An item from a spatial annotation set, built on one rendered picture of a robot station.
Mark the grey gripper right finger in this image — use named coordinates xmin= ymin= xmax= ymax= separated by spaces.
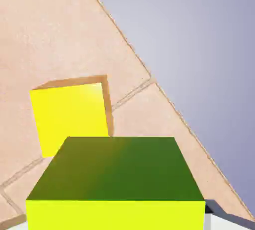
xmin=205 ymin=199 xmax=255 ymax=230

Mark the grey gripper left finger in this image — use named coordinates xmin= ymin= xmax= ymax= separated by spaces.
xmin=0 ymin=213 xmax=27 ymax=230

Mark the small yellow-green cube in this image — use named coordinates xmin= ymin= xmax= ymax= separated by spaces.
xmin=25 ymin=136 xmax=206 ymax=230

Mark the small yellow cube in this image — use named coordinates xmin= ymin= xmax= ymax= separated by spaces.
xmin=29 ymin=74 xmax=114 ymax=159

